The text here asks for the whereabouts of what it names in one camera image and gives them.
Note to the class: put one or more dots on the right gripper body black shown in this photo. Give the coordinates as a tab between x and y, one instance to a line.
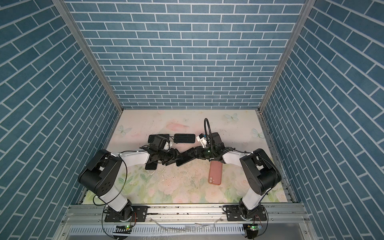
206	153

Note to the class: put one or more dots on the black phone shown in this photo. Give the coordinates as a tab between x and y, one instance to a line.
151	166
184	138
184	158

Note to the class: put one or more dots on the right controller board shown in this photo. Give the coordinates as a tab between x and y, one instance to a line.
251	230

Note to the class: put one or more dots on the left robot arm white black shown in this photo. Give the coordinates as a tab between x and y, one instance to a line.
102	171

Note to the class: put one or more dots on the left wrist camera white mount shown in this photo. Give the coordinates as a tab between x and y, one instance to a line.
167	146

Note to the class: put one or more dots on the left controller board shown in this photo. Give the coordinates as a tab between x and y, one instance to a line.
125	229

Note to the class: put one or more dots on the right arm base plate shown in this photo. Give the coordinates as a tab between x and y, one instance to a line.
241	213

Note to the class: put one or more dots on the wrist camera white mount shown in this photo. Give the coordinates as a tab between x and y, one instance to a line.
167	146
202	140

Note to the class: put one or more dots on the controller board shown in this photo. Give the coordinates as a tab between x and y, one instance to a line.
251	230
125	229

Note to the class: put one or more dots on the pink phone case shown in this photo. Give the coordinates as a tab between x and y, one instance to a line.
215	173

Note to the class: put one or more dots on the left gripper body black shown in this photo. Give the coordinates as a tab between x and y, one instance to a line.
167	156

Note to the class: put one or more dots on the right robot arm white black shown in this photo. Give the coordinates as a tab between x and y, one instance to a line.
261	173

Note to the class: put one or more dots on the blue phone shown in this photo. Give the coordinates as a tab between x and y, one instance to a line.
152	137

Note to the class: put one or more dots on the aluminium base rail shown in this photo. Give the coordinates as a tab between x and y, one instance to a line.
286	221

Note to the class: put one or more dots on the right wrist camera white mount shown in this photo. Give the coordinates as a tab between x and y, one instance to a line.
202	140

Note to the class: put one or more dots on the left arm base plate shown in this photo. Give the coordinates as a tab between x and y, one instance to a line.
127	214

